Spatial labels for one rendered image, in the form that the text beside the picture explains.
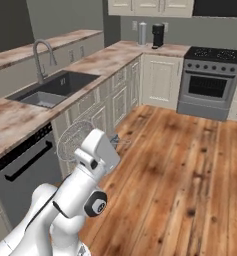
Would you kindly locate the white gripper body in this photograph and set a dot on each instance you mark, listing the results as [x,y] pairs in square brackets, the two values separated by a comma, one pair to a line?
[100,150]

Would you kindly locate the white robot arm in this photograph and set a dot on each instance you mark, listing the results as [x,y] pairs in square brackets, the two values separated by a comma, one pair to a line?
[70,196]

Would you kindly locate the cream drawer front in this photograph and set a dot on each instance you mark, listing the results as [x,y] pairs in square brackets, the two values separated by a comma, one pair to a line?
[86,101]
[119,77]

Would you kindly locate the dark grey sink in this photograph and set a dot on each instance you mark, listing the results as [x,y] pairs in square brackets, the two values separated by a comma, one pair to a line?
[58,88]

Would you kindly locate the cream narrow cupboard door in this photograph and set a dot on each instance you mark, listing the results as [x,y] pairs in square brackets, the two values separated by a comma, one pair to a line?
[134,83]

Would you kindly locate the grey dishwasher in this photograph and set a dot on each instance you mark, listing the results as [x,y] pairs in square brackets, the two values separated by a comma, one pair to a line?
[26,180]

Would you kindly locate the cream corner cupboard door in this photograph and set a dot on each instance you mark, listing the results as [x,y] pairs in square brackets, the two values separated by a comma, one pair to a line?
[161,81]

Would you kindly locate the silver curved tap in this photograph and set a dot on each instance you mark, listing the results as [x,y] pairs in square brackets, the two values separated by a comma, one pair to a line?
[40,63]

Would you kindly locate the silver cylindrical canister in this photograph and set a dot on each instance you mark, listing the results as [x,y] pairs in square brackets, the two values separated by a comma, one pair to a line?
[142,33]

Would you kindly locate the grey oven with black hob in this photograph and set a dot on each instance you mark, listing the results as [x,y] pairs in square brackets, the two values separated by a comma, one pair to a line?
[208,83]

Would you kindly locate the black coffee machine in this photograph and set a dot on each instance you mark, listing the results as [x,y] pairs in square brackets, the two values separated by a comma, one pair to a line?
[157,35]

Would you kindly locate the black microwave oven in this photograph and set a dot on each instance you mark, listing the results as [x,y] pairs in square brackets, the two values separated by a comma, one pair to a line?
[220,7]

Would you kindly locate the white wall socket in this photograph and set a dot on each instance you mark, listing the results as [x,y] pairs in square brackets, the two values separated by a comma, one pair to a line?
[71,55]
[82,51]
[165,27]
[134,25]

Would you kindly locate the cream wall cupboards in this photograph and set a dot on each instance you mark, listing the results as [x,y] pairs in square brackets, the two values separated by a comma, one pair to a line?
[150,7]

